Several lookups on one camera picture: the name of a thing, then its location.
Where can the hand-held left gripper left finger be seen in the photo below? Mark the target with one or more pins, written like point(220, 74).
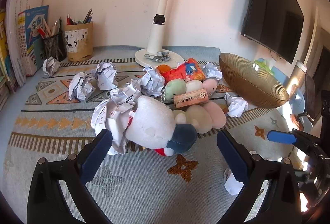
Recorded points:
point(99, 144)

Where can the bunch of pens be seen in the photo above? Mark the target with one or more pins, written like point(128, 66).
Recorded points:
point(87, 16)

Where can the gold ribbed bowl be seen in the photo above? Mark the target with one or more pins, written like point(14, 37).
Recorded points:
point(247, 79)

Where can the patterned woven tablecloth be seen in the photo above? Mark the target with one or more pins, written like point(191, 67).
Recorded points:
point(144, 188)

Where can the white dog plush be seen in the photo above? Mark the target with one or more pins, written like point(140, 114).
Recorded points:
point(154, 123)

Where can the white paper ball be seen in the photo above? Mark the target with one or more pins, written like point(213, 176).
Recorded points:
point(232, 184)
point(105, 74)
point(122, 96)
point(236, 105)
point(213, 70)
point(110, 126)
point(80, 86)
point(150, 79)
point(50, 65)

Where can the orange mandarin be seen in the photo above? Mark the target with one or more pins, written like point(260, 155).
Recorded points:
point(163, 69)

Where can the black wall television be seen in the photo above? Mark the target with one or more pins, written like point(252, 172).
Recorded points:
point(273, 7)

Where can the orange snack packet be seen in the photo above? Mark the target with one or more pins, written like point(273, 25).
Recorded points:
point(185, 72)

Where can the light green object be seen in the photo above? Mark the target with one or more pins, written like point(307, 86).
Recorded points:
point(263, 64)

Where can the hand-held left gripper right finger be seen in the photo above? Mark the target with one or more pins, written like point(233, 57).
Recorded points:
point(229, 151)

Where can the blue cover book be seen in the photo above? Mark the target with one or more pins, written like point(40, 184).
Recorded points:
point(31, 23)

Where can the dark teal book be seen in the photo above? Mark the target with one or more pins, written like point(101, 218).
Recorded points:
point(38, 51)

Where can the silver metal cylinder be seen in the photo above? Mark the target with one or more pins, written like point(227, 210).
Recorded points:
point(295, 77)

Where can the tan card box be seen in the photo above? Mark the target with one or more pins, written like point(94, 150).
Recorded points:
point(190, 99)

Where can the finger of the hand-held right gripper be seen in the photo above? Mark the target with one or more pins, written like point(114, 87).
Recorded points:
point(281, 137)

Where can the brown paper pen holder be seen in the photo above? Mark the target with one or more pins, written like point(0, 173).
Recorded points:
point(78, 42)

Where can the white desk lamp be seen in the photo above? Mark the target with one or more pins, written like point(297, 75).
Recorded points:
point(154, 38)

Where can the row of upright books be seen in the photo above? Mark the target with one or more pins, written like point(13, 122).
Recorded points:
point(4, 46)

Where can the large three-ball plush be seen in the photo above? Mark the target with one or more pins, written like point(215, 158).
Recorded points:
point(203, 115)

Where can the black mesh pen holder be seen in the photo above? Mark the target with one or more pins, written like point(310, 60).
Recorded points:
point(54, 46)

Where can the bunch of pencils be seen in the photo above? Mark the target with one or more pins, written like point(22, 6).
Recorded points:
point(47, 28)

